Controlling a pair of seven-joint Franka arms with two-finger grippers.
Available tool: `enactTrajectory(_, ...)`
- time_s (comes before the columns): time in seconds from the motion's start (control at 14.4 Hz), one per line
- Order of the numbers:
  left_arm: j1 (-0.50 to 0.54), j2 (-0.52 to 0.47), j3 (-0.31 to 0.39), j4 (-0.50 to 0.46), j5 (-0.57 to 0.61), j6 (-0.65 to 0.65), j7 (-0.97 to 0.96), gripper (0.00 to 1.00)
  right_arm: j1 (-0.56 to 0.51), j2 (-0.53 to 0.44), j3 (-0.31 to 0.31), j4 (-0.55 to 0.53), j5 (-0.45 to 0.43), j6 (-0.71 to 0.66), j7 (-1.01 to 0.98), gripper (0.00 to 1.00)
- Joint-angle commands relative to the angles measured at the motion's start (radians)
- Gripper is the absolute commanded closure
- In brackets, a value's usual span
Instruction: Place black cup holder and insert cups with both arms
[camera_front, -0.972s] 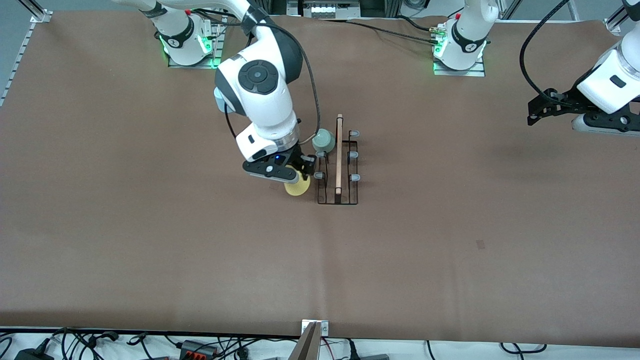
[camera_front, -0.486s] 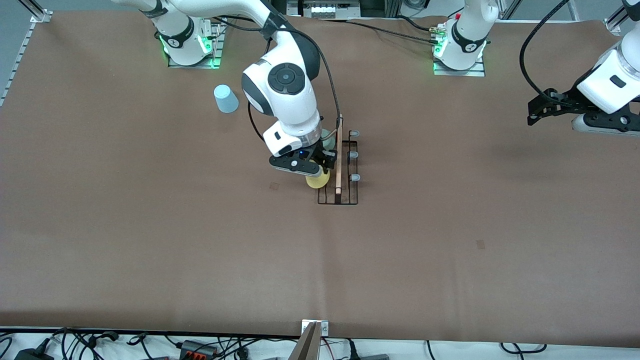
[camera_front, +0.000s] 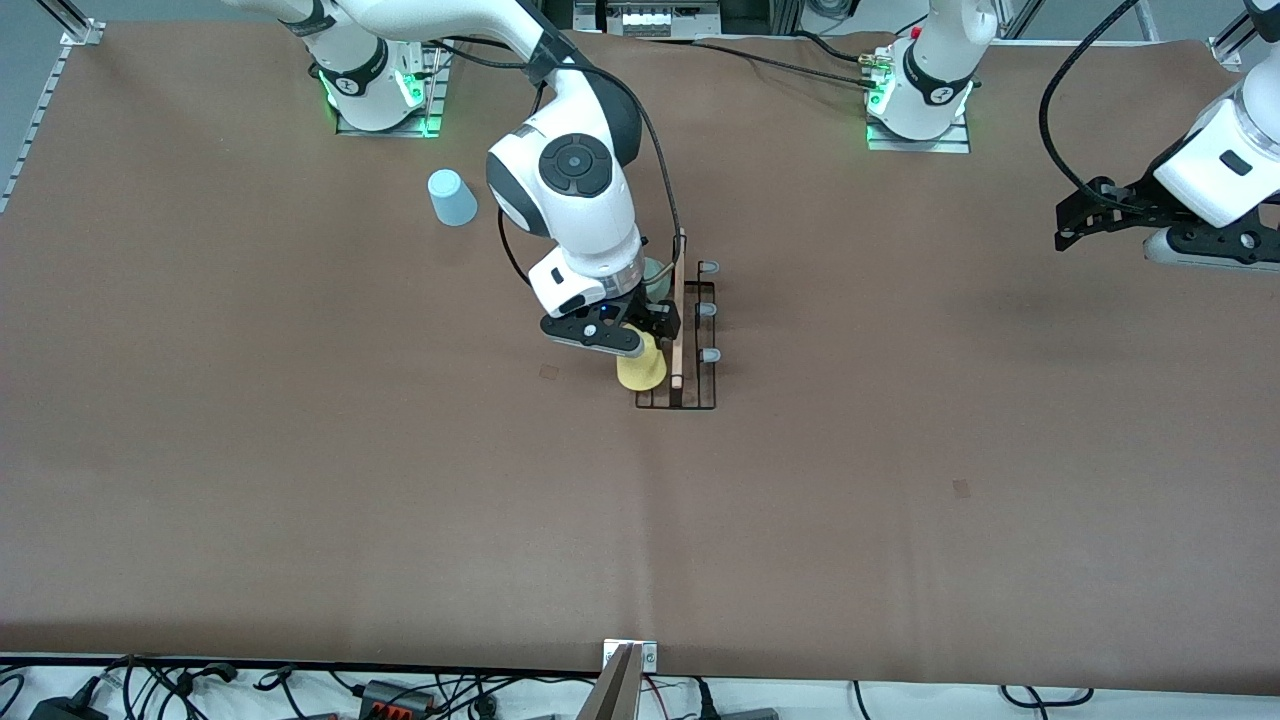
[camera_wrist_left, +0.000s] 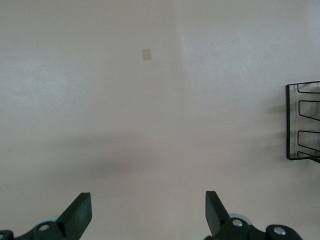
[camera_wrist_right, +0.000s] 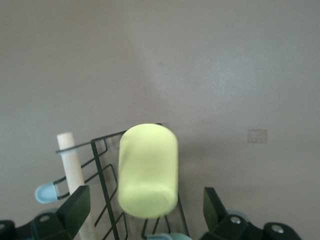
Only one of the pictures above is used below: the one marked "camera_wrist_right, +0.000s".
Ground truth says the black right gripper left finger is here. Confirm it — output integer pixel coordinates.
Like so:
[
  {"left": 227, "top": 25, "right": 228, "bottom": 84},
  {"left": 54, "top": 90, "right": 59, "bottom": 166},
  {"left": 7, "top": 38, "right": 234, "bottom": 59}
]
[{"left": 0, "top": 184, "right": 91, "bottom": 240}]

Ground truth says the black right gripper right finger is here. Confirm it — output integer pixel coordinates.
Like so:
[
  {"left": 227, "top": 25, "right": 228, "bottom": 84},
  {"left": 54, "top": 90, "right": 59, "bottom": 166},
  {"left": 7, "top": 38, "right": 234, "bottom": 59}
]
[{"left": 203, "top": 186, "right": 301, "bottom": 240}]

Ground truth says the teal plastic cup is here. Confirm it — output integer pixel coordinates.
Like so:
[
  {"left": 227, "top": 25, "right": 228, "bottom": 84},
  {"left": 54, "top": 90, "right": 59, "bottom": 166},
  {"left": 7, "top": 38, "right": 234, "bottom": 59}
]
[{"left": 167, "top": 232, "right": 194, "bottom": 240}]

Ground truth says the black wire cup holder rack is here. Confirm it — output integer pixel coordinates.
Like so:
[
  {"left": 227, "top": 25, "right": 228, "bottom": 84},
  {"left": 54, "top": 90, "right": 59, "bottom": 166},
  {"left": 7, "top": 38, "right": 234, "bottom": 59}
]
[{"left": 34, "top": 122, "right": 191, "bottom": 240}]

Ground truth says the yellow plastic cup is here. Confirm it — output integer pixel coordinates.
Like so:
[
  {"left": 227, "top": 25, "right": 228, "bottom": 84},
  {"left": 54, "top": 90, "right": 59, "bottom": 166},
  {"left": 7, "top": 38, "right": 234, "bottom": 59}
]
[{"left": 117, "top": 122, "right": 180, "bottom": 220}]

